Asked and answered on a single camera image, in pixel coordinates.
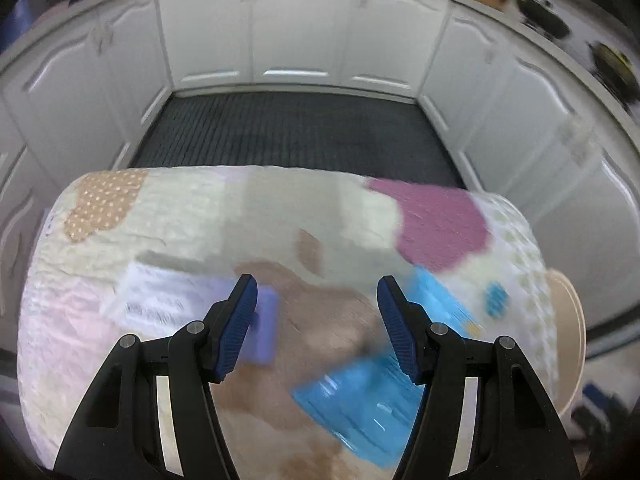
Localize black ribbed floor mat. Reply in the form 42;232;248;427
131;91;466;188

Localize black and yellow stove burner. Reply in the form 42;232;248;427
587;42;640;106

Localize patchwork tablecloth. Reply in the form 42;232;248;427
17;165;560;480

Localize purple packet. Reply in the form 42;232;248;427
239;286;279;367

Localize small blue square wrapper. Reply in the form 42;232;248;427
484;282;510;319

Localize beige round stool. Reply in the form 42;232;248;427
546;269;587;416

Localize black frying pan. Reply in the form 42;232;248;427
515;0;572;41

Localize white kitchen cabinets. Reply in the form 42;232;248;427
0;0;640;341

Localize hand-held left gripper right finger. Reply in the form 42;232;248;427
376;275;582;480

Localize blue plastic packet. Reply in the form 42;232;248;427
291;352;428;468

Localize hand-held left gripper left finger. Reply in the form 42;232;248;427
52;273;259;480

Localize light blue flat packet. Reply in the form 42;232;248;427
412;266;482;343

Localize white cardboard box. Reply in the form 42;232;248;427
107;259;238;336

